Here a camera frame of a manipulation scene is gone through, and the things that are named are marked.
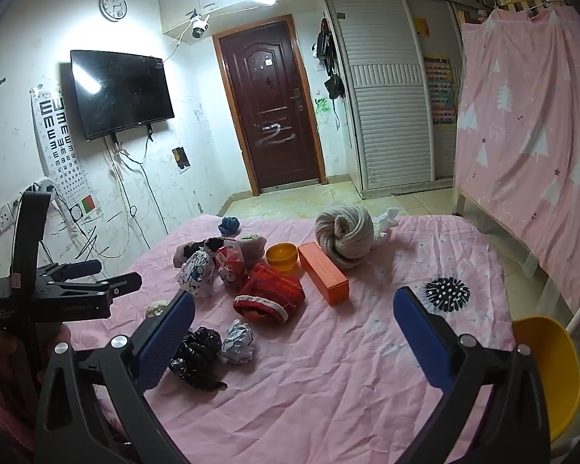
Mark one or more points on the yellow square sticker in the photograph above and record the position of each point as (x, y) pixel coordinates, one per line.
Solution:
(421, 27)

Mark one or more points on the dark grey cloth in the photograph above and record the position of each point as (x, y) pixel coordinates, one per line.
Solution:
(191, 249)

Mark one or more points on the open wall junction box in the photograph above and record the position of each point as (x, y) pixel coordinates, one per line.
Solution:
(181, 158)

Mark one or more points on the black wall television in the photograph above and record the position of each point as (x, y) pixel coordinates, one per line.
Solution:
(121, 92)

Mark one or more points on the white security camera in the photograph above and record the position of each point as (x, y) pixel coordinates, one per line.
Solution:
(199, 26)

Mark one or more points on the colourful grid poster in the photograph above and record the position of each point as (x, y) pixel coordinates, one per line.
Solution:
(440, 89)

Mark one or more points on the dark brown door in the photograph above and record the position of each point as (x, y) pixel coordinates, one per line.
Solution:
(270, 106)

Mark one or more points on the white shutter wardrobe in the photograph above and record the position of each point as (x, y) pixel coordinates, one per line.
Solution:
(386, 96)

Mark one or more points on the beige rolled scarf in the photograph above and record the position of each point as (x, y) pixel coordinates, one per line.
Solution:
(353, 232)

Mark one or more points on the small black hanging bag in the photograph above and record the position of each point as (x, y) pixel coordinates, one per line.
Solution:
(334, 87)

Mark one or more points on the yellow plastic bin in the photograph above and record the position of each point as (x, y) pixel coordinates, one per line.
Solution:
(551, 372)

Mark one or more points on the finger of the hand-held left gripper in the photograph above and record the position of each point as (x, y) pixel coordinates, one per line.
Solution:
(116, 284)
(77, 268)

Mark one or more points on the orange plastic bowl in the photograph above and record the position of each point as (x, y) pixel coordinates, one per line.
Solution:
(281, 256)

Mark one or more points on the person's left hand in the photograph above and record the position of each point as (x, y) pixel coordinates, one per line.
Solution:
(59, 336)

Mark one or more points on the pink tree print curtain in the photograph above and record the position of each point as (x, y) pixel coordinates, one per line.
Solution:
(527, 130)

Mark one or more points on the red knitted hat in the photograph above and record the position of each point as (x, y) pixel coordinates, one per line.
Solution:
(270, 292)

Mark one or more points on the black hanging backpack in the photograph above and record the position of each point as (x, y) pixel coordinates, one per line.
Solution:
(325, 41)

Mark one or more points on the pink bedsheet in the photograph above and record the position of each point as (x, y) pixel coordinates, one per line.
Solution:
(319, 372)

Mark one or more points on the cream crumpled paper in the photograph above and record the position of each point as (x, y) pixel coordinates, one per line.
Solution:
(155, 308)

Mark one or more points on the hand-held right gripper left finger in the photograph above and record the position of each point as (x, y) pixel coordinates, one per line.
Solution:
(167, 333)

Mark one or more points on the white wall socket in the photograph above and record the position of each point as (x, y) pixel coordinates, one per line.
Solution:
(6, 215)

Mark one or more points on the round wall clock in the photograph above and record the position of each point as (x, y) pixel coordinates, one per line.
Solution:
(113, 6)

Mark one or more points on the crumpled white paper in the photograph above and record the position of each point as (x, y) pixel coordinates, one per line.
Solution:
(238, 341)

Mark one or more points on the blue crumpled cloth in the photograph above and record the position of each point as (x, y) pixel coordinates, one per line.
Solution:
(230, 225)

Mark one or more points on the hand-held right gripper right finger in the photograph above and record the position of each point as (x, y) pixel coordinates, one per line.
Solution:
(423, 333)

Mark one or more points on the person's left forearm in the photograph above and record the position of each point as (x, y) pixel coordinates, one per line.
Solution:
(0, 396)

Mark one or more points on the orange cardboard box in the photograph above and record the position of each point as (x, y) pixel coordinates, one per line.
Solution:
(324, 270)

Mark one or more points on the white crumpled cloth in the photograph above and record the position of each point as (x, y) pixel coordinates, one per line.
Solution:
(384, 222)

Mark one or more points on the eye chart poster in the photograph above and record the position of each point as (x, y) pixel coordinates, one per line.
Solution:
(60, 145)

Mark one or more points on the black plastic bag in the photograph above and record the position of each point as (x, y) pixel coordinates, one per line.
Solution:
(200, 353)

